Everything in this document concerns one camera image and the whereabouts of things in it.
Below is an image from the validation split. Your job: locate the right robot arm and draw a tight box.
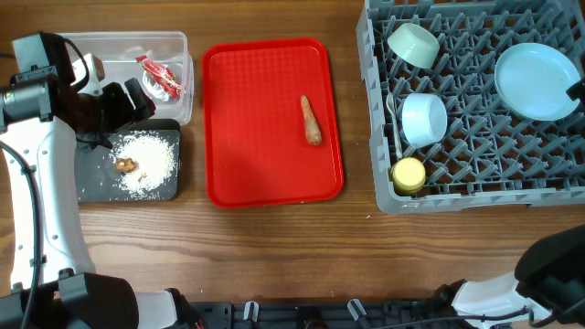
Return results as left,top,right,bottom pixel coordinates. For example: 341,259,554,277
452,226,584,328

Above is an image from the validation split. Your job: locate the green bowl with rice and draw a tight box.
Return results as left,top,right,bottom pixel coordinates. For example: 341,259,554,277
387,23,440,69

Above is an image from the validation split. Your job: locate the small light blue bowl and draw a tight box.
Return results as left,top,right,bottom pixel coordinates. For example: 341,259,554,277
401,93,448,148

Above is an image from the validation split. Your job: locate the grey dishwasher rack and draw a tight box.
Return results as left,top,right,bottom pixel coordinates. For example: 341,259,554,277
356,1,584,214

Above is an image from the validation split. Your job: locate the brown food scrap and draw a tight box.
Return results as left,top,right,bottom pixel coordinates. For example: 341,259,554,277
114,158,138,174

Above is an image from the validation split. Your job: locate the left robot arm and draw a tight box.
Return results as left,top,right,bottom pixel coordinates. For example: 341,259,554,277
1,32,197,328

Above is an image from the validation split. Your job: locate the spilled white rice pile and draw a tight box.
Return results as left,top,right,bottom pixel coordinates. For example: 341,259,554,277
110,130,179,199

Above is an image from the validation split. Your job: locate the red snack wrapper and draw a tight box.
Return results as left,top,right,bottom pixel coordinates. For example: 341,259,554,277
136,56,182,100

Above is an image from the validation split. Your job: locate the red plastic tray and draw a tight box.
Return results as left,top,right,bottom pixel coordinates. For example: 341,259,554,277
201,37,344,208

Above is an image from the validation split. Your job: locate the clear plastic bin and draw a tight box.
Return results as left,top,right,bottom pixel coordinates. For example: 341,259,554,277
62,31,195,125

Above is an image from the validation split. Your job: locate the white plastic spoon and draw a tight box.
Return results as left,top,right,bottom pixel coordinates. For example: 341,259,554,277
386,93,403,160

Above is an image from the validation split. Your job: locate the large light blue plate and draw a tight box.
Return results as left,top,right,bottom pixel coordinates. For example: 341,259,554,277
495,43,580,121

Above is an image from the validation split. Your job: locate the black plastic tray bin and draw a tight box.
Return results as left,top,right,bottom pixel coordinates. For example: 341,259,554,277
75,119,181,203

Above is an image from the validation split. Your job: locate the yellow plastic cup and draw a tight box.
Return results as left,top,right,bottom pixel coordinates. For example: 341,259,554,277
390,157,426,196

